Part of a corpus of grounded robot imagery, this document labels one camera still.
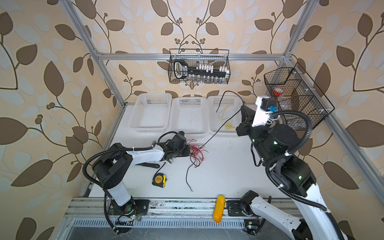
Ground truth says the yellow corn toy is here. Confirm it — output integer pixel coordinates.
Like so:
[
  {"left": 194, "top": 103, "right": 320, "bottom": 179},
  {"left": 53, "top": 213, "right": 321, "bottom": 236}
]
[{"left": 213, "top": 195, "right": 226, "bottom": 223}]

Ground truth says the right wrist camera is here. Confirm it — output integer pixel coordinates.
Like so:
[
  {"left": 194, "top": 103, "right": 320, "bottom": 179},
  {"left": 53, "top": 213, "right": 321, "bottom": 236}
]
[{"left": 252, "top": 96, "right": 278, "bottom": 127}]

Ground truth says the left white plastic basket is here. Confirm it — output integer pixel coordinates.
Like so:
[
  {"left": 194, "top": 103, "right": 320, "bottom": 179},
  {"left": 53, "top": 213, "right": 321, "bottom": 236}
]
[{"left": 129, "top": 93, "right": 172, "bottom": 133}]

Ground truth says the back black wire basket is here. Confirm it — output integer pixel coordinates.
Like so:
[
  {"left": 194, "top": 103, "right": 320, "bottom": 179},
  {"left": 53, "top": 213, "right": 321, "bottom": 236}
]
[{"left": 167, "top": 48, "right": 231, "bottom": 85}]

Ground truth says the side black wire basket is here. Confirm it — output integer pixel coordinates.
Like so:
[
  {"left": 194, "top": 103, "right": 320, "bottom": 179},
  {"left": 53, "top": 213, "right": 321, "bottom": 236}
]
[{"left": 264, "top": 62, "right": 335, "bottom": 128}]

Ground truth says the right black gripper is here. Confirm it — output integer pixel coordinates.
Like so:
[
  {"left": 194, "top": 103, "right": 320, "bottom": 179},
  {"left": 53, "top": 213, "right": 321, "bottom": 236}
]
[{"left": 238, "top": 105, "right": 276, "bottom": 167}]

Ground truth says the yellow black tape measure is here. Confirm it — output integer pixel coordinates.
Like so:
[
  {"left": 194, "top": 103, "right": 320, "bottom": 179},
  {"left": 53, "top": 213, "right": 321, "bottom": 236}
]
[{"left": 152, "top": 173, "right": 167, "bottom": 188}]

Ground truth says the middle white plastic basket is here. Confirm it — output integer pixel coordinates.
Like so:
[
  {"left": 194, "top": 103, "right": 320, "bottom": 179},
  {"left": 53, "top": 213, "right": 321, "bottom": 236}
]
[{"left": 169, "top": 97, "right": 209, "bottom": 136}]

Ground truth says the red cable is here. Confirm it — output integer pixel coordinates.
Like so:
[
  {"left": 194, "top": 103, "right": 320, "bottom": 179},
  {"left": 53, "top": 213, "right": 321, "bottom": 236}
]
[{"left": 186, "top": 139, "right": 209, "bottom": 168}]

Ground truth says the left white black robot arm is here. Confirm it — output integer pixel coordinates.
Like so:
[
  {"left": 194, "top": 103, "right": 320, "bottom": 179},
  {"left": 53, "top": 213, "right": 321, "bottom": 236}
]
[{"left": 82, "top": 131, "right": 190, "bottom": 235}]

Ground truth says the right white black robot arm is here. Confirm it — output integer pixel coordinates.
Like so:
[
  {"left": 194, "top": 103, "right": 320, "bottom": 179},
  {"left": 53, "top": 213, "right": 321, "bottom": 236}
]
[{"left": 236, "top": 96, "right": 353, "bottom": 240}]

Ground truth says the white plastic basket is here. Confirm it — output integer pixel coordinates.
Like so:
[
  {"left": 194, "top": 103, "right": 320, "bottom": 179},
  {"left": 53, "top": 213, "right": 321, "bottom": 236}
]
[
  {"left": 129, "top": 93, "right": 172, "bottom": 133},
  {"left": 169, "top": 97, "right": 209, "bottom": 136},
  {"left": 208, "top": 96, "right": 242, "bottom": 136}
]

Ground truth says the right white plastic basket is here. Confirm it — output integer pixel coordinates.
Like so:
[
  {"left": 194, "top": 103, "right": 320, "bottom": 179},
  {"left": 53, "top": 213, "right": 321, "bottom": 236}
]
[{"left": 208, "top": 96, "right": 242, "bottom": 136}]

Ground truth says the black cable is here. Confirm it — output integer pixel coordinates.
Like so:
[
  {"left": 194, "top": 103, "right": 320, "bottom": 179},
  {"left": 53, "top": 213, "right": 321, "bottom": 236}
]
[
  {"left": 185, "top": 155, "right": 199, "bottom": 192},
  {"left": 199, "top": 90, "right": 246, "bottom": 148}
]

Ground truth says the black socket tool set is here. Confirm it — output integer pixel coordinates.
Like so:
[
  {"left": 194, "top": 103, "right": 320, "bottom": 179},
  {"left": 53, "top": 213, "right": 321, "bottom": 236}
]
[{"left": 172, "top": 60, "right": 231, "bottom": 79}]

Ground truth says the red white item in basket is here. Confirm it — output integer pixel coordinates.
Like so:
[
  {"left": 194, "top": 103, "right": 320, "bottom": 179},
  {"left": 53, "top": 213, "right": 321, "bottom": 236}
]
[{"left": 273, "top": 87, "right": 284, "bottom": 97}]

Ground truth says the yellow cable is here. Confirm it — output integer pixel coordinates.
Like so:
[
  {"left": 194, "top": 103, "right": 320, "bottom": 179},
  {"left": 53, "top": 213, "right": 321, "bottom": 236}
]
[{"left": 217, "top": 104, "right": 238, "bottom": 131}]

